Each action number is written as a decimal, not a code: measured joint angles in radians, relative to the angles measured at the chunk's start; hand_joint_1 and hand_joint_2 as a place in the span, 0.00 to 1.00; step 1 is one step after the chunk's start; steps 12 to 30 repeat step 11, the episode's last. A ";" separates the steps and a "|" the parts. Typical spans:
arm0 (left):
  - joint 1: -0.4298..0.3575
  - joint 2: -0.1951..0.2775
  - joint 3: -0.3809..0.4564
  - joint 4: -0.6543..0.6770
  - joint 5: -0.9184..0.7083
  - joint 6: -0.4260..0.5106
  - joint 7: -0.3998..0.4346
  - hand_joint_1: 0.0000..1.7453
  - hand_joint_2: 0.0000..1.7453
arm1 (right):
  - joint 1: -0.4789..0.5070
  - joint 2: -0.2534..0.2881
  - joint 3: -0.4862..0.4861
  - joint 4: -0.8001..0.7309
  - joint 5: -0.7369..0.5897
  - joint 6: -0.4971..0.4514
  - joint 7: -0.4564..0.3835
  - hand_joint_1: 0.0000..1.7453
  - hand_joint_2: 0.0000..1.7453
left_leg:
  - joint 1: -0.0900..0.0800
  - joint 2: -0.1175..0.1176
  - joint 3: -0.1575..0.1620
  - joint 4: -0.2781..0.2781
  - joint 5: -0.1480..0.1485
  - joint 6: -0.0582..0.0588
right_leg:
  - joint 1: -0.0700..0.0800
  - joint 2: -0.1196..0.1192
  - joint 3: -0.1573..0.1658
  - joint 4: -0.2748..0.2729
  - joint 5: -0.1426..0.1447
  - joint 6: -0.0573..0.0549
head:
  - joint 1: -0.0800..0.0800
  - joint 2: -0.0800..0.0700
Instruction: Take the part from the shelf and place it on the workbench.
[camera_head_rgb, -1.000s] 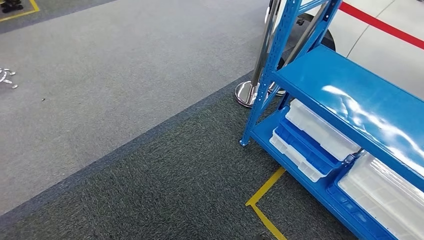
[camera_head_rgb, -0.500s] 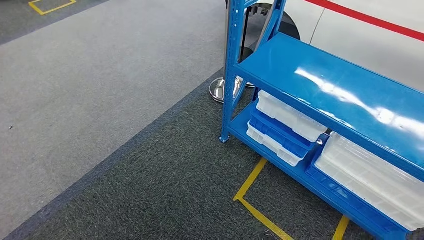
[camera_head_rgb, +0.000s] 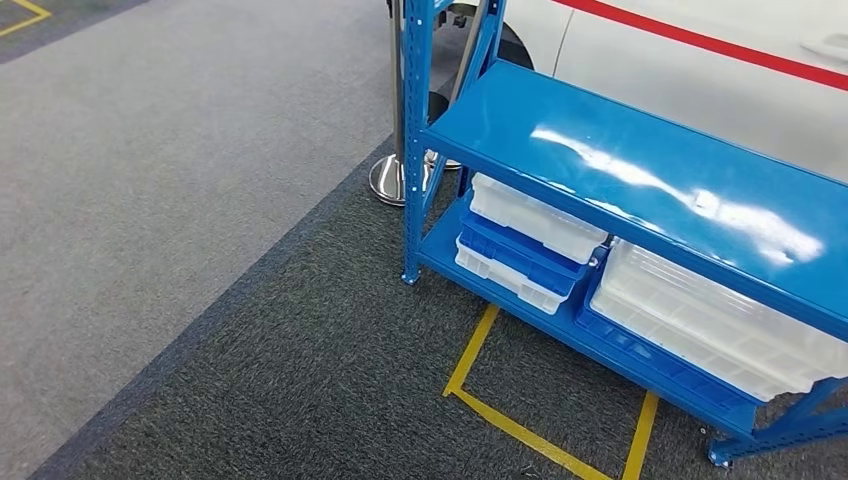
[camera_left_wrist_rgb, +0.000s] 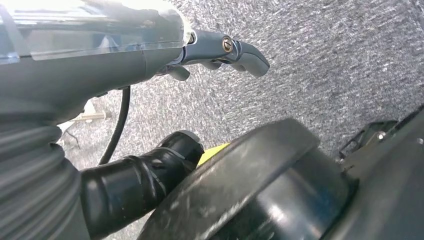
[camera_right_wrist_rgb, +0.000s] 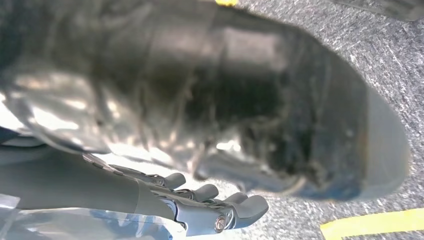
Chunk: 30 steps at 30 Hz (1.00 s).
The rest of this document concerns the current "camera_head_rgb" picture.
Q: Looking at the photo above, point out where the chrome stanchion post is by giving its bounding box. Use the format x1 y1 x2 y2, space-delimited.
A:
423 0 492 172
368 0 432 207

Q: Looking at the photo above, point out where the wide white plastic bin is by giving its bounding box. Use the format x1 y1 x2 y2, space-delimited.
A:
599 237 848 386
589 288 817 404

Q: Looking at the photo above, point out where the wide blue plastic bin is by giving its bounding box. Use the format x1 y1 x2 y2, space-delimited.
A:
573 305 763 413

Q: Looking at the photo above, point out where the white car with red stripe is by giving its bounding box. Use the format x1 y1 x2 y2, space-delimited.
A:
433 0 848 185

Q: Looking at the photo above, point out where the blue metal shelving rack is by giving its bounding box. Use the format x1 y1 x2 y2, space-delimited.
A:
400 0 848 470

